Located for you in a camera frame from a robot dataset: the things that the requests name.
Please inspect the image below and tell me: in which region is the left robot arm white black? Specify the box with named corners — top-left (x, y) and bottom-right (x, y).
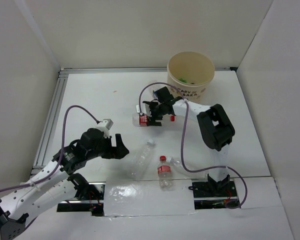
top-left (0, 128), bottom-right (129, 240)

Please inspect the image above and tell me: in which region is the clear bottle white cap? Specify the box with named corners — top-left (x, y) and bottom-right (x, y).
top-left (166, 156), bottom-right (208, 181)

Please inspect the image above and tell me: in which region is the purple cable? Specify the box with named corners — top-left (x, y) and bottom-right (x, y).
top-left (0, 105), bottom-right (101, 226)
top-left (138, 82), bottom-right (249, 210)

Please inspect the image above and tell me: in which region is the long clear bottle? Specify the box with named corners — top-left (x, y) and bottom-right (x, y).
top-left (128, 139), bottom-right (156, 181)

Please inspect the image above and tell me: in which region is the red label cola bottle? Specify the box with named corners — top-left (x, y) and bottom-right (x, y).
top-left (157, 155), bottom-right (173, 191)

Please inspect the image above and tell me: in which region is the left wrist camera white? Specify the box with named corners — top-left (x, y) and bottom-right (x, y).
top-left (95, 118), bottom-right (114, 138)

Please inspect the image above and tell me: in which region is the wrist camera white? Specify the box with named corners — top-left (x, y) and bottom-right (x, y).
top-left (135, 103), bottom-right (147, 114)
top-left (95, 118), bottom-right (114, 138)

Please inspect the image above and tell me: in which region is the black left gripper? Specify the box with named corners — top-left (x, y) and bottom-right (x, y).
top-left (87, 133), bottom-right (130, 160)

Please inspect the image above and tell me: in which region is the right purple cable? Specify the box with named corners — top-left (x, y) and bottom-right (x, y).
top-left (138, 82), bottom-right (249, 210)

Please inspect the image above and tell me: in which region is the aluminium frame rail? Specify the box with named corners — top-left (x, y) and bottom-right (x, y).
top-left (29, 66), bottom-right (237, 176)

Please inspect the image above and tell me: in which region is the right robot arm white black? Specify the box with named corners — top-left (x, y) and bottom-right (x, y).
top-left (138, 83), bottom-right (235, 197)

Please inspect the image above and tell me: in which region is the red white label bottle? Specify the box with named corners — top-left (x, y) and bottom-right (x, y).
top-left (132, 113), bottom-right (176, 127)

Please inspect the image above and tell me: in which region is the beige capybara bin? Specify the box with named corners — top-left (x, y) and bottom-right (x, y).
top-left (167, 51), bottom-right (215, 103)

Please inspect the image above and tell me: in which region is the blue orange label bottle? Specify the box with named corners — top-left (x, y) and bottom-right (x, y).
top-left (148, 80), bottom-right (163, 100)

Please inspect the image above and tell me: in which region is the white tape sheet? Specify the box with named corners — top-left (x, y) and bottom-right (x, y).
top-left (103, 179), bottom-right (196, 217)

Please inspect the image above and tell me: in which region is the green plastic bottle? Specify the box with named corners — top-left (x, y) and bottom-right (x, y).
top-left (178, 78), bottom-right (188, 83)

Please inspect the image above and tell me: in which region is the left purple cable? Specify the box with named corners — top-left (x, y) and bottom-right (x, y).
top-left (0, 105), bottom-right (101, 226)

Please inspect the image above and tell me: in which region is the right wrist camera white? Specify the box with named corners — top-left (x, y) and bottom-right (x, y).
top-left (135, 103), bottom-right (147, 114)

